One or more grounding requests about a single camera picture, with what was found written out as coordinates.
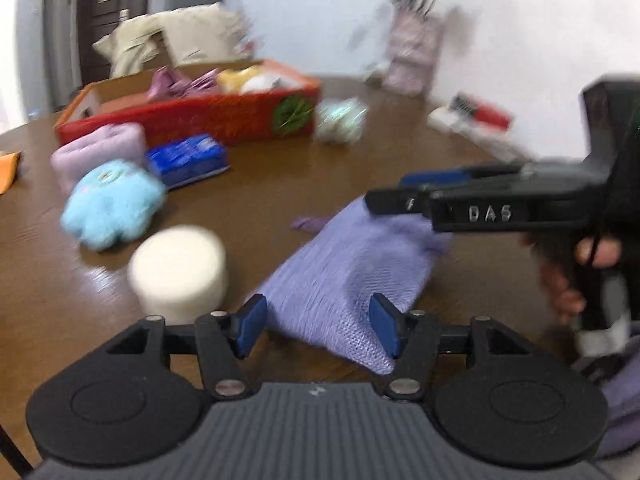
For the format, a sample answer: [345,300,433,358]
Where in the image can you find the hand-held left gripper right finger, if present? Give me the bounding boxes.
[369,292,527,403]

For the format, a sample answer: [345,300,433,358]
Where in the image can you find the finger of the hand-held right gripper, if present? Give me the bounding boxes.
[400,161,539,189]
[365,187,532,234]

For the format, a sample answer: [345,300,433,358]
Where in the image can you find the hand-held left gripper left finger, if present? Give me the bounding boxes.
[106,294,269,402]

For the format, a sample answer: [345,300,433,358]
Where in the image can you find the purple knitted pouch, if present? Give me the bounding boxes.
[255,195,453,376]

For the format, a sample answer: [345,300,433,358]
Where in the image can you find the red cardboard box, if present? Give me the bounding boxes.
[54,58,321,149]

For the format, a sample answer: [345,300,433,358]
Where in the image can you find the yellow white alpaca plush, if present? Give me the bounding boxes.
[216,65,296,95]

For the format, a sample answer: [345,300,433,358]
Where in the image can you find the pink satin cloth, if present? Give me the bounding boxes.
[147,66,223,103]

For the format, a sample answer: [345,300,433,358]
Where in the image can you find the person's right hand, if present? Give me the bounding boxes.
[520,232,625,326]

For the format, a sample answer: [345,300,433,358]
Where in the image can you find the white power adapter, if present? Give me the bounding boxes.
[427,107,468,134]

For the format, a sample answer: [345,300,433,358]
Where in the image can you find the white flat box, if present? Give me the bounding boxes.
[465,125,527,162]

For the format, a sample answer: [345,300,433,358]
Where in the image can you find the red black small box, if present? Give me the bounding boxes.
[450,92,516,129]

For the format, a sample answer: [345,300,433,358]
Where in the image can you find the white round sponge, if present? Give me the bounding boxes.
[127,226,230,326]

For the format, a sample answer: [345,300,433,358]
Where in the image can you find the pale green scrunchie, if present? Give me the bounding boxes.
[315,98,368,145]

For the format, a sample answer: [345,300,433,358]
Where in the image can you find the pink textured vase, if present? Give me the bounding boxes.
[385,10,446,96]

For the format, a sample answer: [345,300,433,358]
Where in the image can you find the blue tissue packet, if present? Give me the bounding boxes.
[146,134,231,191]

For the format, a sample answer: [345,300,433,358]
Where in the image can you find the light blue plush toy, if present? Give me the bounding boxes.
[61,160,167,252]

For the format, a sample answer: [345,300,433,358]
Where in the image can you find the pink plush headband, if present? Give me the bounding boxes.
[50,122,148,196]

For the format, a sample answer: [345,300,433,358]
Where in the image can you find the purple clothing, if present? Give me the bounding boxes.
[570,332,640,461]

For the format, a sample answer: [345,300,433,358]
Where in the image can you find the orange cloth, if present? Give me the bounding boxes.
[0,151,23,195]

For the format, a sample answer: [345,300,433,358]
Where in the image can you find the beige clothes pile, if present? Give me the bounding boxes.
[92,2,256,78]

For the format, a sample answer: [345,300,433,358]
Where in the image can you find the dark brown door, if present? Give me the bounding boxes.
[77,0,151,86]

